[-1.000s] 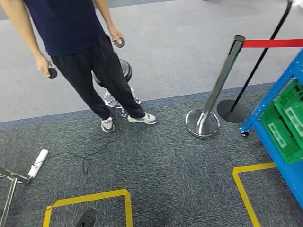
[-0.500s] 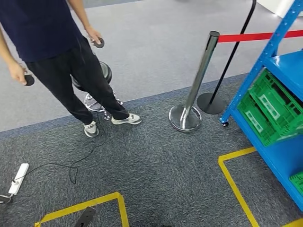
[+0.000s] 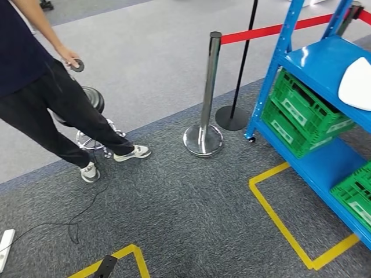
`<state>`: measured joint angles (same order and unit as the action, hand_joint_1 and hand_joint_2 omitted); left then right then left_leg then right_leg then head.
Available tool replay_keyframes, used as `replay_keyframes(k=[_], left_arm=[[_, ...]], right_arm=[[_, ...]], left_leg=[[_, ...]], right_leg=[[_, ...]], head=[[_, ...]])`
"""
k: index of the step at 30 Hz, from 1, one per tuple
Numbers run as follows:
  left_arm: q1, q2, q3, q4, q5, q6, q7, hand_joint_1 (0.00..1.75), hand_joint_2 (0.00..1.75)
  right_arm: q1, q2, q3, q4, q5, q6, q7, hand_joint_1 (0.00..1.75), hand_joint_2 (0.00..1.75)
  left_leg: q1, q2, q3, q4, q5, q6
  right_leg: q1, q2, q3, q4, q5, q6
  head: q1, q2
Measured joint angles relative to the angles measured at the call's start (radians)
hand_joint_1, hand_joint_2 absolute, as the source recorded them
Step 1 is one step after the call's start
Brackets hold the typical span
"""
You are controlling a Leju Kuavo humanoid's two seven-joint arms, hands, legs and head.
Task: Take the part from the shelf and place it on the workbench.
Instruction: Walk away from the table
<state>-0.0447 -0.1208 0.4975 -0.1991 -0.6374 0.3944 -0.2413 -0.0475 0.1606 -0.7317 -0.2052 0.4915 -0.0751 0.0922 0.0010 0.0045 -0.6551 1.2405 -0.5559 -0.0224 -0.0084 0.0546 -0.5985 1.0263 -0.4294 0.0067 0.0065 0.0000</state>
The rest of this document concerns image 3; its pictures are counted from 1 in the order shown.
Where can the blue metal shelf rack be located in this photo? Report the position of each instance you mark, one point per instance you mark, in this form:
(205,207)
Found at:
(327,61)

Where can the chrome stanchion base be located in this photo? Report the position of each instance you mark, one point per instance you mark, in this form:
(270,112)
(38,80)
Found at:
(207,96)

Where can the grey disc base stanchion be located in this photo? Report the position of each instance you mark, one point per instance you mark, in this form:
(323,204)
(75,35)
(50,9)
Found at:
(232,117)

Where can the chrome stool base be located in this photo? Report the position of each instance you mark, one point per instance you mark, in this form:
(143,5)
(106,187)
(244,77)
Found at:
(92,144)

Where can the short red barrier belt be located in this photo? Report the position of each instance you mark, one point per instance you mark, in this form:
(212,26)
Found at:
(261,32)

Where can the green plastic crate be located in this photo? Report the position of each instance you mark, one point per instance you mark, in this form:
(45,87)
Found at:
(301,111)
(357,195)

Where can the person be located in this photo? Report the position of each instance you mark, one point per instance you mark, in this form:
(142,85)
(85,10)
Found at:
(29,96)

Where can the black chair caster base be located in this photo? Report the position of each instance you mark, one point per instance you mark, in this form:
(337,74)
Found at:
(46,4)

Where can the white plastic mirror cover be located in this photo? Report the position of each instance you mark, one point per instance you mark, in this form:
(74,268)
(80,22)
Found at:
(357,84)

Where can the long white power strip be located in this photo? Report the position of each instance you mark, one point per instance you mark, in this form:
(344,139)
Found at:
(6,247)

